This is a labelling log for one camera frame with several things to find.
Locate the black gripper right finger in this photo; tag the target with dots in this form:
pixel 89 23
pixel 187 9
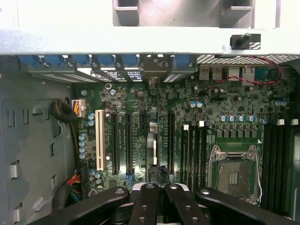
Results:
pixel 185 208

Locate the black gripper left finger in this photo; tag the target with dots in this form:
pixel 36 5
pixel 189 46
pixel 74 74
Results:
pixel 145 206

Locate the CPU socket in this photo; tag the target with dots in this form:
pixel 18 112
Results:
pixel 234 178

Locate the dark expansion slot blue latch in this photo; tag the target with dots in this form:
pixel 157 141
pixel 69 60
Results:
pixel 128 140

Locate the silver locking lever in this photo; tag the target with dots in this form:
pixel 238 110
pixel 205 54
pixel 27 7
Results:
pixel 259 178

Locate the white expansion slot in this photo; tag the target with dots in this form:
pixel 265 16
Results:
pixel 99 140

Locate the short black expansion slot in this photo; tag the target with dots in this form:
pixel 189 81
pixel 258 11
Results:
pixel 143 122

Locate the green motherboard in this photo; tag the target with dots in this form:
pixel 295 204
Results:
pixel 211 105

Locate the white power connector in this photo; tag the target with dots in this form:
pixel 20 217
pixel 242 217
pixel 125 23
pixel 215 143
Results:
pixel 78 109

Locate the blue card retention clip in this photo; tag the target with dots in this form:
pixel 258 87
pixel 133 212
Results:
pixel 54 60
pixel 185 62
pixel 130 60
pixel 28 61
pixel 106 60
pixel 80 60

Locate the black open PC case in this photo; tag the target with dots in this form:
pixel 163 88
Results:
pixel 117 42

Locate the grey parts rack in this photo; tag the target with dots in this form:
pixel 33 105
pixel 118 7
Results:
pixel 187 16

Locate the black intrusion switch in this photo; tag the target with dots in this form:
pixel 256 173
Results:
pixel 245 41

